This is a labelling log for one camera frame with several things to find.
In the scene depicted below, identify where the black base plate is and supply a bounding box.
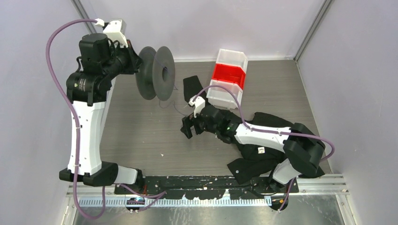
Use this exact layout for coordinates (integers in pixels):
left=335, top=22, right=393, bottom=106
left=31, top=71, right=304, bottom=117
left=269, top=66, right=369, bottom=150
left=115, top=175, right=289, bottom=200

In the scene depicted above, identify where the thin dark wire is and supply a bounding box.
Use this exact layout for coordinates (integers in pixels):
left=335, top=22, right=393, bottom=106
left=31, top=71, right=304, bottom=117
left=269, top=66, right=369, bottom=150
left=152, top=51, right=190, bottom=117

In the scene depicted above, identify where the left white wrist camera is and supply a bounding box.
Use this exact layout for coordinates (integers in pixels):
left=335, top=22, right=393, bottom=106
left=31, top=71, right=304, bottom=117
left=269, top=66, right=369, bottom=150
left=95, top=18, right=128, bottom=48

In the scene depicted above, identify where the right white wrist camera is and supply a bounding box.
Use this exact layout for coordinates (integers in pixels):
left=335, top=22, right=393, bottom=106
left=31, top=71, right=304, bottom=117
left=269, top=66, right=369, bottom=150
left=188, top=95, right=206, bottom=118

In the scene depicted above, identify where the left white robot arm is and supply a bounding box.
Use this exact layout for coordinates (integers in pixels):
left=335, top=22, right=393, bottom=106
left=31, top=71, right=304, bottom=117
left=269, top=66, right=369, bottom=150
left=59, top=33, right=144, bottom=194

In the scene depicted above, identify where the clear near bin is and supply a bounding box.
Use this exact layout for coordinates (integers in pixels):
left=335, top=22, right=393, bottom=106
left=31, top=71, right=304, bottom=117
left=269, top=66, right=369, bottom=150
left=207, top=79, right=243, bottom=109

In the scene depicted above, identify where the clear far bin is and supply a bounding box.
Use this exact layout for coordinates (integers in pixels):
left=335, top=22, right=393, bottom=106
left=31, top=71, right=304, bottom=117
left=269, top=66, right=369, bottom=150
left=216, top=49, right=248, bottom=73

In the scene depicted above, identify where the black shirt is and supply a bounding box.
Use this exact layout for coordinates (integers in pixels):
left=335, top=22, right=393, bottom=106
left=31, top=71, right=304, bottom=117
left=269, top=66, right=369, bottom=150
left=183, top=75, right=332, bottom=185

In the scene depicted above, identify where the dark grey cable spool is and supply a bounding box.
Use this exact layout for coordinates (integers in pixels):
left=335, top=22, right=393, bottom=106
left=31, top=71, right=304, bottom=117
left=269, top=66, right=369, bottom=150
left=136, top=46, right=176, bottom=101

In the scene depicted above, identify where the clear bin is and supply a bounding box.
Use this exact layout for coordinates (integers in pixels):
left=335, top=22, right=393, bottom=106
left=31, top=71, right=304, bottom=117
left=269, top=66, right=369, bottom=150
left=207, top=79, right=243, bottom=109
left=216, top=49, right=248, bottom=73

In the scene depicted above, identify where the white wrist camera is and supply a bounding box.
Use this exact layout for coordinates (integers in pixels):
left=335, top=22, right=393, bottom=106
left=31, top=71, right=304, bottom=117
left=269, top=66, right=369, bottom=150
left=188, top=95, right=206, bottom=118
left=95, top=18, right=128, bottom=48

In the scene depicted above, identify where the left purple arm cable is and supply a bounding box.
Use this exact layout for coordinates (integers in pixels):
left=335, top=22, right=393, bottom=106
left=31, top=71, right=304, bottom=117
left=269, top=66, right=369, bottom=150
left=46, top=18, right=167, bottom=220

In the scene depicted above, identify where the slotted cable duct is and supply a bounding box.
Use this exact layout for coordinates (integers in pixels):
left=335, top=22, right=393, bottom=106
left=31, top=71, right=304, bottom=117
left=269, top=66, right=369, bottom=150
left=79, top=196, right=272, bottom=207

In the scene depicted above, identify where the red middle bin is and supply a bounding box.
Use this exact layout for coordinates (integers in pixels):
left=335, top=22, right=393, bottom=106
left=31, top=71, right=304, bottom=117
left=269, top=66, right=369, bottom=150
left=212, top=63, right=246, bottom=89

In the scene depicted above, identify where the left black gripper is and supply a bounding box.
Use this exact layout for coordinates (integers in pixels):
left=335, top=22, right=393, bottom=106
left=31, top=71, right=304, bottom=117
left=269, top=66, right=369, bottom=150
left=103, top=39, right=143, bottom=80

